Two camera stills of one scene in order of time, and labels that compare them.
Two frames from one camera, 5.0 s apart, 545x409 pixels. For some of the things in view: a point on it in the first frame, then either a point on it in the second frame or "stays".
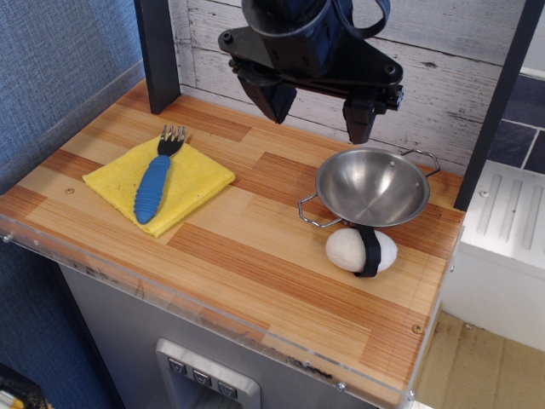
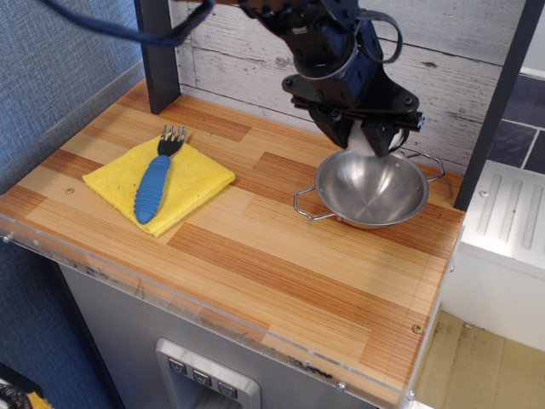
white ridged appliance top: [507, 214] stays
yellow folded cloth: [192, 183] stays
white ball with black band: [362, 250] to [358, 142]
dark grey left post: [158, 51] stays
